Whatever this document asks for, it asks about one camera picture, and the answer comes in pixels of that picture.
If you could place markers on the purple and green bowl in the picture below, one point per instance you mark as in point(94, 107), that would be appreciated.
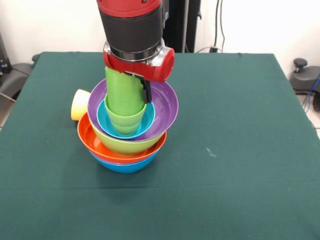
point(165, 105)

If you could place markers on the small cyan bowl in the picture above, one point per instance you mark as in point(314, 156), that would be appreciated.
point(148, 120)

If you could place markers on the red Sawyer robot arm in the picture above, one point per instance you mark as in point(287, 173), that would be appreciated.
point(132, 30)

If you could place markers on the orange-red bowl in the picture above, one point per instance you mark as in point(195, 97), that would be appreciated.
point(92, 140)

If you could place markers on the large blue bowl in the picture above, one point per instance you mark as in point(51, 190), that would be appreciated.
point(125, 168)

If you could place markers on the dark green tablecloth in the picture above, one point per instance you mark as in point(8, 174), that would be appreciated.
point(200, 187)

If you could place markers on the green plastic cup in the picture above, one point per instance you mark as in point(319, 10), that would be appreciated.
point(125, 125)
point(122, 92)

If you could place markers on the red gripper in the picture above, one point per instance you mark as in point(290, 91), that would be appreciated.
point(165, 65)

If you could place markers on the yellow plastic cup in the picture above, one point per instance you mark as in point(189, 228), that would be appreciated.
point(79, 105)

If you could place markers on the grey pedestal foot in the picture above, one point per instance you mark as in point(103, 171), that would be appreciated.
point(15, 75)
point(305, 80)

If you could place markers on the dark grey equipment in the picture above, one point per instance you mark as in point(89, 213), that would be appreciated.
point(3, 57)

